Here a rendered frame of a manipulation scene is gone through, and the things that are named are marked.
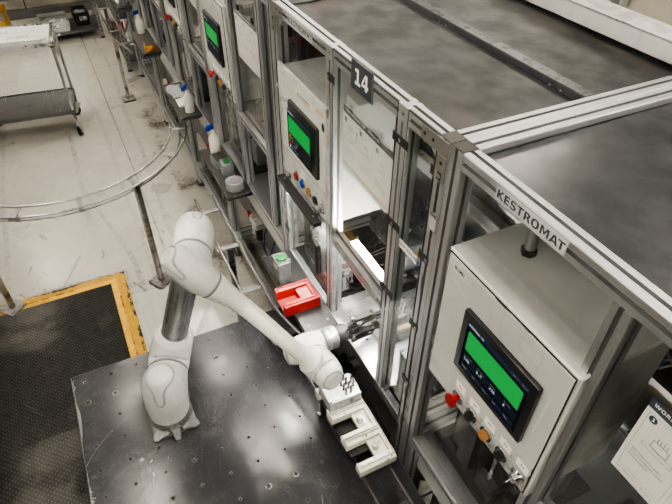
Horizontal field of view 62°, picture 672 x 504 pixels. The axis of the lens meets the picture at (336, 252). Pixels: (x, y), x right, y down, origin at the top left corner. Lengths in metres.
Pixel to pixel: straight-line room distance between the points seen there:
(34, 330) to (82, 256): 0.70
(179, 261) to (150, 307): 2.04
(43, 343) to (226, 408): 1.70
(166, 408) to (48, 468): 1.17
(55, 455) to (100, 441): 0.89
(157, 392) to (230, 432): 0.34
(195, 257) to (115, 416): 0.91
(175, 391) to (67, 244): 2.47
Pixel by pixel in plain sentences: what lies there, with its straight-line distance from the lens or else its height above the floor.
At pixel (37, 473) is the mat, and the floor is 0.01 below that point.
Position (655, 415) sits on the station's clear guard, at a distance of 1.11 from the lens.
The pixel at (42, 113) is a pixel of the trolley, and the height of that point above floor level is 0.26.
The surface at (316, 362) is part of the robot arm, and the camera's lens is 1.95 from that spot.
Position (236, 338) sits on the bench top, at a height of 0.68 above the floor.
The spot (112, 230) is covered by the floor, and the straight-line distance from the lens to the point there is 4.51.
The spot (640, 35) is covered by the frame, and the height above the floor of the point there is 2.07.
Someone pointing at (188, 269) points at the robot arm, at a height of 1.47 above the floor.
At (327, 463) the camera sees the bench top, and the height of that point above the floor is 0.68.
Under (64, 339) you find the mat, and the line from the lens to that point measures 3.80.
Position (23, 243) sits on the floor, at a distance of 4.66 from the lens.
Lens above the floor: 2.66
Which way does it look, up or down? 41 degrees down
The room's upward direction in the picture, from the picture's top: 1 degrees clockwise
